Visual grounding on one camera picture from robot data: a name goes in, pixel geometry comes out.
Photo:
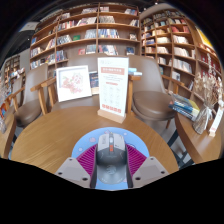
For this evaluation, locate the stack of books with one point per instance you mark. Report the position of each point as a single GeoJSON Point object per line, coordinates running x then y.
{"type": "Point", "coordinates": [185, 108]}

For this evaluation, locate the grey computer mouse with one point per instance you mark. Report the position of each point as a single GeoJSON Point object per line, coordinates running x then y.
{"type": "Point", "coordinates": [111, 160]}

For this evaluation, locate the white framed floral picture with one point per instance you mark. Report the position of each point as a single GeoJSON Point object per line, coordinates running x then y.
{"type": "Point", "coordinates": [73, 83]}

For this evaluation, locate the glass vase with beige flowers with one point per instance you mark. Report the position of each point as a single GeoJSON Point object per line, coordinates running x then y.
{"type": "Point", "coordinates": [201, 123]}

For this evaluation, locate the angled wooden bookshelf with books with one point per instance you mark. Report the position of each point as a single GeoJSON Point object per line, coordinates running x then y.
{"type": "Point", "coordinates": [173, 50]}

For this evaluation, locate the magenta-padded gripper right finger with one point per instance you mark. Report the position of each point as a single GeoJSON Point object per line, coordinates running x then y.
{"type": "Point", "coordinates": [138, 163]}

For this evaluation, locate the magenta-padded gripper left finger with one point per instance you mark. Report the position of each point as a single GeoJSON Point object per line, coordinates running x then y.
{"type": "Point", "coordinates": [85, 163]}

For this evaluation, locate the white sign with wooden base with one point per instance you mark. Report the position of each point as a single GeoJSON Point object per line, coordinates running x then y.
{"type": "Point", "coordinates": [113, 86]}

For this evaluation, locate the small white table sign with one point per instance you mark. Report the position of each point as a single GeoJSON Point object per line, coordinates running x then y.
{"type": "Point", "coordinates": [216, 123]}

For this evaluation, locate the round light blue mouse pad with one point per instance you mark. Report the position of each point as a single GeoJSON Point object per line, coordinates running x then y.
{"type": "Point", "coordinates": [133, 140]}

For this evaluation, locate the distant wooden bookshelf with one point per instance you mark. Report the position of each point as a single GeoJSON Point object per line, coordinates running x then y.
{"type": "Point", "coordinates": [11, 68]}

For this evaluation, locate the round wooden side table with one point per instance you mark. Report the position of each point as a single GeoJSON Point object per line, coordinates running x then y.
{"type": "Point", "coordinates": [200, 143]}
{"type": "Point", "coordinates": [6, 140]}

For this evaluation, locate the wide wooden bookshelf with books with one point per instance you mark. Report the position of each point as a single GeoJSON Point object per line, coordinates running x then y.
{"type": "Point", "coordinates": [83, 33]}

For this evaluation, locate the dark cover book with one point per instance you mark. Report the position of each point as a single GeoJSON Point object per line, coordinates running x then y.
{"type": "Point", "coordinates": [94, 80]}

